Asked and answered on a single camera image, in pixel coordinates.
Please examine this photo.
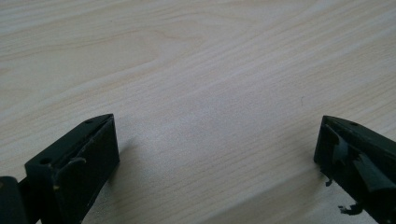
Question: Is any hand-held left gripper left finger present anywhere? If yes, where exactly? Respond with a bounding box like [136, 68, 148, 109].
[23, 113, 120, 224]

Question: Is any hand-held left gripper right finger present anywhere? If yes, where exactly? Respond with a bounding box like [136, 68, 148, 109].
[313, 115, 396, 224]

